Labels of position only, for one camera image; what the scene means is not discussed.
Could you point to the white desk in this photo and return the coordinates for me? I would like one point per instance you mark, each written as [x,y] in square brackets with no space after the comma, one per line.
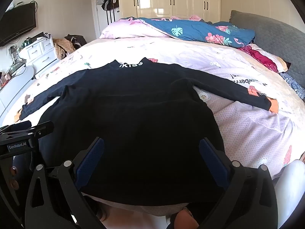
[14,88]

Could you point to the grey quilted headboard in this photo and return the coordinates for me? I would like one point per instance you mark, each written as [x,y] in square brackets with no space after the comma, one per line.
[274,38]

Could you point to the white drawer cabinet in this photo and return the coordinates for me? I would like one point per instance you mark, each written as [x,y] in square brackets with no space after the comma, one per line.
[40,52]

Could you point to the black long-sleeve shirt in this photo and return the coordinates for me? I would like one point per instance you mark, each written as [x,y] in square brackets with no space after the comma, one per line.
[133,105]

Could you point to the pink pillow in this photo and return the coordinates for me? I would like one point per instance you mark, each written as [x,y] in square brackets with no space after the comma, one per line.
[124,29]

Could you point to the black television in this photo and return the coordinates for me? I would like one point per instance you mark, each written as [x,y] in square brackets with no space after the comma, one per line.
[16,23]

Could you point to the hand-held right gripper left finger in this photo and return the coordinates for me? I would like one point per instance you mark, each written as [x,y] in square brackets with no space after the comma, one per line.
[89,162]

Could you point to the blue floral quilt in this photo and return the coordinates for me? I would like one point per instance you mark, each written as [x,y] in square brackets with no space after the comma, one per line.
[195,32]

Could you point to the dark bag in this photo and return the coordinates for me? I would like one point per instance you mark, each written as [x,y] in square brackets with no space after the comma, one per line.
[76,41]

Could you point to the red floral pillow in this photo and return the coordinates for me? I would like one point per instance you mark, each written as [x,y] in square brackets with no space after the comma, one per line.
[262,57]

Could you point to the person's leg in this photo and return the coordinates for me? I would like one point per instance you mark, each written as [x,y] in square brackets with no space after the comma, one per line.
[290,183]

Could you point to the white door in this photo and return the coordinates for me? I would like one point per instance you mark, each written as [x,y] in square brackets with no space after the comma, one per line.
[97,19]

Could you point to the bed with pale floral sheet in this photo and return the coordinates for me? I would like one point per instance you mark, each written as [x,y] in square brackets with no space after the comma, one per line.
[250,128]

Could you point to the blue patterned pillow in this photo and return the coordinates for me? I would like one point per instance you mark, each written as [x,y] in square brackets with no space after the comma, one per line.
[294,83]

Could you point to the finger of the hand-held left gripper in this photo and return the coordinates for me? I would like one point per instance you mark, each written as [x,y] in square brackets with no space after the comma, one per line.
[40,128]

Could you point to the black striped bag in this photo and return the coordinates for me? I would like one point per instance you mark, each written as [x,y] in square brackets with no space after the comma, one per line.
[107,3]

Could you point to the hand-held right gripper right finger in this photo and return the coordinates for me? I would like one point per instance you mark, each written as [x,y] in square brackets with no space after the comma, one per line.
[213,162]

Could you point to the tan clothes pile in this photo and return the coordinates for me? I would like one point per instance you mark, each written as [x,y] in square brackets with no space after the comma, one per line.
[62,47]

